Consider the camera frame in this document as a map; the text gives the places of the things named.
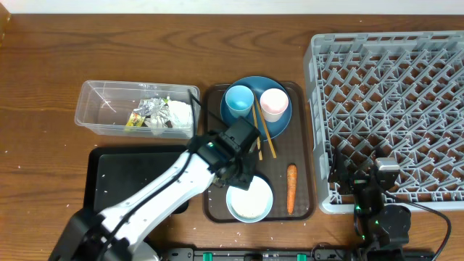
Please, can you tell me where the light blue cup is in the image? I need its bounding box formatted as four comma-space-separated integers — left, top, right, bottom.
225, 85, 254, 118

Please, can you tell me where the brown serving tray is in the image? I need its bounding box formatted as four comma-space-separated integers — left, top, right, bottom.
202, 81, 316, 223

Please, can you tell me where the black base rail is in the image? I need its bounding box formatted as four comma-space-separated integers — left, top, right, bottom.
160, 245, 434, 261

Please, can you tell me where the pink cup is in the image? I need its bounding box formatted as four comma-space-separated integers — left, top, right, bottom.
260, 88, 289, 123

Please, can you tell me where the left wooden chopstick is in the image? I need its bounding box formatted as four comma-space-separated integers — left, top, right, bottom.
252, 104, 263, 161

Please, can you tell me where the dark blue plate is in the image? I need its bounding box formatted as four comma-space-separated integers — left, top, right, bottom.
220, 75, 293, 142

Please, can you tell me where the black waste tray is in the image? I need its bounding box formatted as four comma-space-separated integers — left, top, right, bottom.
83, 145, 186, 213

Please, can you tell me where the clear plastic bin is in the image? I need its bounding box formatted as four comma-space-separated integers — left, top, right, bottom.
75, 80, 200, 139

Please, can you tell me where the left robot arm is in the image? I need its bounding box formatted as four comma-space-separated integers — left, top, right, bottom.
49, 129, 259, 260

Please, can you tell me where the foil snack wrapper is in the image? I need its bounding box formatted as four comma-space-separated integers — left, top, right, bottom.
124, 98, 172, 136

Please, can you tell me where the light blue bowl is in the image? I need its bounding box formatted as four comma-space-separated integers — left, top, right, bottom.
225, 176, 273, 223

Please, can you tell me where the white tissue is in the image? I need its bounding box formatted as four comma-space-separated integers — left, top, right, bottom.
167, 100, 193, 128

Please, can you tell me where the wooden chopstick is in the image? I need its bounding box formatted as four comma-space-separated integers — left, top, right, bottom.
253, 92, 277, 159
252, 104, 263, 161

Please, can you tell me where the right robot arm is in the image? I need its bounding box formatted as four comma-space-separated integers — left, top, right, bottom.
328, 149, 411, 260

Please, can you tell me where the right wooden chopstick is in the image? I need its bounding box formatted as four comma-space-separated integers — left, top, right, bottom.
253, 92, 277, 159

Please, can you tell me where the orange carrot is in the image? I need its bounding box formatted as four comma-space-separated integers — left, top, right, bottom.
286, 164, 297, 215

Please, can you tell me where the grey dishwasher rack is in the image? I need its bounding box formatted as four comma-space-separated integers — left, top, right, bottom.
304, 31, 463, 214

